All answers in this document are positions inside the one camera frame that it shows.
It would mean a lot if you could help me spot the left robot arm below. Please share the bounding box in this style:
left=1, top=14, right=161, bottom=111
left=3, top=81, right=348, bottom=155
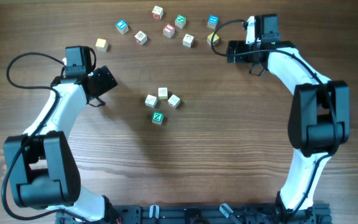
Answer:
left=1, top=45, right=122, bottom=223

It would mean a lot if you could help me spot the green z block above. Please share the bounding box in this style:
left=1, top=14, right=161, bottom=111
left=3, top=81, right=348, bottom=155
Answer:
left=152, top=111, right=163, bottom=124
left=175, top=14, right=186, bottom=29

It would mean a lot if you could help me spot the blue block left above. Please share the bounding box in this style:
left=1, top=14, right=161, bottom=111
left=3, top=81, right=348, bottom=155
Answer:
left=116, top=20, right=129, bottom=34

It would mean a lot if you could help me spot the red I block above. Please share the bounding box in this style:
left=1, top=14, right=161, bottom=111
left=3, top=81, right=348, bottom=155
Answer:
left=163, top=24, right=175, bottom=39

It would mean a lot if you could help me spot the blue block right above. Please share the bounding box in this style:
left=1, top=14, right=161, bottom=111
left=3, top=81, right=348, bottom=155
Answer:
left=207, top=15, right=219, bottom=29

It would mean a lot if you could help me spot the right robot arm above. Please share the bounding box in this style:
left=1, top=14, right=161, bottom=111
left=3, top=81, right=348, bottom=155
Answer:
left=226, top=14, right=350, bottom=223

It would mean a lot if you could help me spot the wooden block yellow side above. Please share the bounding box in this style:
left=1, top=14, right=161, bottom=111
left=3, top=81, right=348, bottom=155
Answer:
left=158, top=87, right=168, bottom=100

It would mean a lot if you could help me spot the right black cable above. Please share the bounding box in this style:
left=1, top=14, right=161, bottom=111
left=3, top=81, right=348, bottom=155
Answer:
left=210, top=19, right=338, bottom=222

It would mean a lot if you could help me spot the wooden block airplane drawing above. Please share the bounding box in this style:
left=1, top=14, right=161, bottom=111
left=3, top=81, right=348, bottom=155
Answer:
left=183, top=34, right=194, bottom=48

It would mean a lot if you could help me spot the red-edged wooden block top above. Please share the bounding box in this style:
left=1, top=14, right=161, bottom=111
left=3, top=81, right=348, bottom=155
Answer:
left=152, top=6, right=163, bottom=20

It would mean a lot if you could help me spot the wooden block red drawing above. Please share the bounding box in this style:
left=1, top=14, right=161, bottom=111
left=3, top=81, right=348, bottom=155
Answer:
left=134, top=30, right=148, bottom=45

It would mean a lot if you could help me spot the yellow block right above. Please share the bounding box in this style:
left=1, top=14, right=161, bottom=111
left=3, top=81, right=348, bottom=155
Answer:
left=207, top=33, right=219, bottom=46

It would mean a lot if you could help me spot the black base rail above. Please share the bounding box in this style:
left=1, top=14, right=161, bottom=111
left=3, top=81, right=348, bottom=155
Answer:
left=55, top=203, right=333, bottom=224

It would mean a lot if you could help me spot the plain wooden block blue side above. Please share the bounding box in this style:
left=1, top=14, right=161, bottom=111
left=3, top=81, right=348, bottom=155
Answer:
left=145, top=95, right=158, bottom=108

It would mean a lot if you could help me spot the yellow block left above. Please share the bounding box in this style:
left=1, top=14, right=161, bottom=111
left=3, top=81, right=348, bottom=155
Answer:
left=95, top=39, right=108, bottom=52

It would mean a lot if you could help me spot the wooden block red triangle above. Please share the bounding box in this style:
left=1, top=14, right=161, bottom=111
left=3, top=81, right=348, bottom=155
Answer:
left=168, top=95, right=181, bottom=108

